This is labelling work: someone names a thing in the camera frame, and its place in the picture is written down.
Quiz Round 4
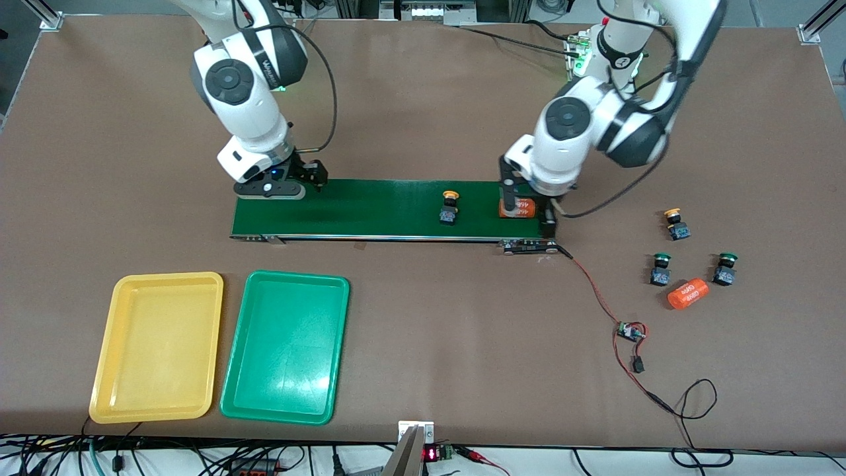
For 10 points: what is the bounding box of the orange cylinder with white print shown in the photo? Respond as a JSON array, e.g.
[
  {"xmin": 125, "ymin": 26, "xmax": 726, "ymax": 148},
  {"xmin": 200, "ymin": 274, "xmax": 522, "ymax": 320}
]
[
  {"xmin": 667, "ymin": 278, "xmax": 711, "ymax": 311},
  {"xmin": 499, "ymin": 197, "xmax": 538, "ymax": 219}
]

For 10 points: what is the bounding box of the green push button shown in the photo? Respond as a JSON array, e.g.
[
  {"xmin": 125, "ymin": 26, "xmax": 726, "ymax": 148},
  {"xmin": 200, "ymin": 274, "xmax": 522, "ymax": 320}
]
[
  {"xmin": 712, "ymin": 252, "xmax": 740, "ymax": 287},
  {"xmin": 648, "ymin": 252, "xmax": 673, "ymax": 287}
]

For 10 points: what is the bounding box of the green conveyor belt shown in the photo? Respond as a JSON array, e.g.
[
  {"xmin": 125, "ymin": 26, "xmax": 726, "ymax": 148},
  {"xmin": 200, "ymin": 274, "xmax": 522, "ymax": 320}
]
[{"xmin": 229, "ymin": 177, "xmax": 560, "ymax": 256}]

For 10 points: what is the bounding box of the green plastic tray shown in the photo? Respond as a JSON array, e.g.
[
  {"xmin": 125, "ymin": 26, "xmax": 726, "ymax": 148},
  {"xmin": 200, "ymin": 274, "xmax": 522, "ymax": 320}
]
[{"xmin": 219, "ymin": 269, "xmax": 351, "ymax": 426}]

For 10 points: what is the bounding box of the yellow plastic tray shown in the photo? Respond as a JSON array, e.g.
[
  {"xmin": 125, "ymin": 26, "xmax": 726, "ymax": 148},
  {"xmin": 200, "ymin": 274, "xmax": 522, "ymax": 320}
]
[{"xmin": 88, "ymin": 271, "xmax": 225, "ymax": 424}]

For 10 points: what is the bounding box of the red alligator clip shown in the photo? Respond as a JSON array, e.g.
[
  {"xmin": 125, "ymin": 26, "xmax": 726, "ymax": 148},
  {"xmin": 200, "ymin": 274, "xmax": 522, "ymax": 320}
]
[{"xmin": 461, "ymin": 448, "xmax": 511, "ymax": 476}]

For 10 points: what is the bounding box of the orange power strip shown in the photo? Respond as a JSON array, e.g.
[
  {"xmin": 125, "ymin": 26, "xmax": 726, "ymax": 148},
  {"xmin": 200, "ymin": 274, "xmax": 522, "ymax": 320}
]
[{"xmin": 227, "ymin": 457, "xmax": 284, "ymax": 476}]

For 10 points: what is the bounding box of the aluminium corner profile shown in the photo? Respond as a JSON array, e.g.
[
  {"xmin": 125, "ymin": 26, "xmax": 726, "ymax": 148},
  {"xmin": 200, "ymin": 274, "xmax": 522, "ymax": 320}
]
[
  {"xmin": 22, "ymin": 0, "xmax": 65, "ymax": 31},
  {"xmin": 797, "ymin": 0, "xmax": 846, "ymax": 46}
]

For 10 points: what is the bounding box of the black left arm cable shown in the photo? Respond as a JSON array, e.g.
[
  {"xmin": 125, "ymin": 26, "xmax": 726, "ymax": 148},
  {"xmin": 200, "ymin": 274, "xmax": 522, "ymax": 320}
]
[{"xmin": 558, "ymin": 0, "xmax": 689, "ymax": 219}]

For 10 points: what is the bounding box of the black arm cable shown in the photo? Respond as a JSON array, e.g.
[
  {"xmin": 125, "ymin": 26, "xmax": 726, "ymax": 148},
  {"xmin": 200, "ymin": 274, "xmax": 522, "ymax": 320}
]
[
  {"xmin": 231, "ymin": 0, "xmax": 338, "ymax": 153},
  {"xmin": 558, "ymin": 0, "xmax": 689, "ymax": 219}
]

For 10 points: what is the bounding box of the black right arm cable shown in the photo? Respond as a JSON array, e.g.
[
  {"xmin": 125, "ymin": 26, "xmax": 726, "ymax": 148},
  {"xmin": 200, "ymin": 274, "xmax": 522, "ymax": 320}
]
[{"xmin": 231, "ymin": 0, "xmax": 338, "ymax": 153}]

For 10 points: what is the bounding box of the red black motor wire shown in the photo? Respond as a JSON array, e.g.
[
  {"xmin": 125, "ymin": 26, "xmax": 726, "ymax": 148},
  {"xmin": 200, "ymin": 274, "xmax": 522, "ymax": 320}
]
[{"xmin": 557, "ymin": 245, "xmax": 626, "ymax": 327}]

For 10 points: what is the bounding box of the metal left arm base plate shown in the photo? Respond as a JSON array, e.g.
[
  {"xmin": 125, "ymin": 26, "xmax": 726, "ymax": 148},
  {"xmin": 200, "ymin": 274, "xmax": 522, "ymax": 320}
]
[{"xmin": 565, "ymin": 32, "xmax": 599, "ymax": 83}]

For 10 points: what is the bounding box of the black cable on table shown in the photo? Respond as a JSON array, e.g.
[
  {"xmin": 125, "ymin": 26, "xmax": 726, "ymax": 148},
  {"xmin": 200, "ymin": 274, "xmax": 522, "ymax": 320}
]
[{"xmin": 455, "ymin": 25, "xmax": 584, "ymax": 56}]

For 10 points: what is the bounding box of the red black power wire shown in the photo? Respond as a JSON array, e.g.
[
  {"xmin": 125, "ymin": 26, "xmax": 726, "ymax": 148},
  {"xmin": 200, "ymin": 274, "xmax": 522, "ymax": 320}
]
[{"xmin": 612, "ymin": 327, "xmax": 719, "ymax": 452}]

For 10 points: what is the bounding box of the aluminium frame with light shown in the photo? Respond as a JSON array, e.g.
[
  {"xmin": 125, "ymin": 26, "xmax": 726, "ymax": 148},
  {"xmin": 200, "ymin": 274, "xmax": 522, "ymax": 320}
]
[{"xmin": 332, "ymin": 0, "xmax": 531, "ymax": 28}]

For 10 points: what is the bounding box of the grey metal camera mount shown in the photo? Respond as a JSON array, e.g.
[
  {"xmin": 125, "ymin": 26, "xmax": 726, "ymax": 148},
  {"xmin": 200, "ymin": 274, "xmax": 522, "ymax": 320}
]
[{"xmin": 381, "ymin": 420, "xmax": 436, "ymax": 476}]

